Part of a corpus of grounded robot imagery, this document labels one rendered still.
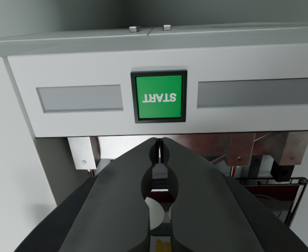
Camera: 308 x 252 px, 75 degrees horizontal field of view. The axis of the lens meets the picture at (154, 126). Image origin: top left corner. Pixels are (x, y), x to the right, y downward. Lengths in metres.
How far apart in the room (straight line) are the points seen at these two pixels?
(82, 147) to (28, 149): 0.08
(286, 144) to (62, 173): 0.34
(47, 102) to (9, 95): 0.04
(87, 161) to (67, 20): 1.00
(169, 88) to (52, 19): 1.12
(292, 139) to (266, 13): 0.99
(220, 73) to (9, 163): 0.27
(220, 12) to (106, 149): 0.99
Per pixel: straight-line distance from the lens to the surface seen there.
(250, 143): 0.33
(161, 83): 0.21
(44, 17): 1.30
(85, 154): 0.33
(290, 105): 0.26
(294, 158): 0.38
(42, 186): 0.32
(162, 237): 0.48
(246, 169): 0.46
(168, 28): 0.55
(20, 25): 1.37
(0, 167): 0.33
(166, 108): 0.22
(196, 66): 0.21
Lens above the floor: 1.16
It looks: 63 degrees down
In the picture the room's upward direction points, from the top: 177 degrees counter-clockwise
